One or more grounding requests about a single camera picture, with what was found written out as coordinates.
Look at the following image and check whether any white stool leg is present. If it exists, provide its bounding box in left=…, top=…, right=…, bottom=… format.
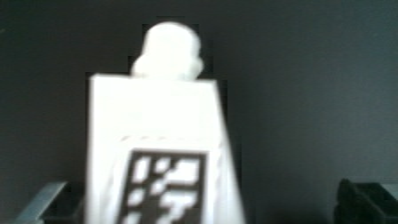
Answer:
left=83, top=21, right=245, bottom=224

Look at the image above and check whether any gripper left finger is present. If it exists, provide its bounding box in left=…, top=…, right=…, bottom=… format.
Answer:
left=12, top=181, right=85, bottom=224

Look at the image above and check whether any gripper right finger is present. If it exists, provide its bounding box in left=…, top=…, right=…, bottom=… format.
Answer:
left=335, top=179, right=398, bottom=224

